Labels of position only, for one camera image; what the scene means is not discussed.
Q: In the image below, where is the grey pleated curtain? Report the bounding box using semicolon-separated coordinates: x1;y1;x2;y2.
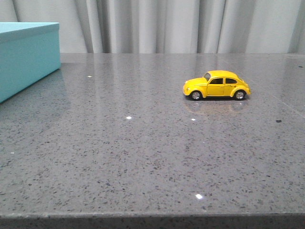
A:
0;0;305;54

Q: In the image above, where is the yellow toy beetle car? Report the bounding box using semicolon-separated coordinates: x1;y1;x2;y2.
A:
183;70;251;101

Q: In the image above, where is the light blue storage box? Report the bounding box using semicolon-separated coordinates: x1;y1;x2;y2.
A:
0;22;61;102

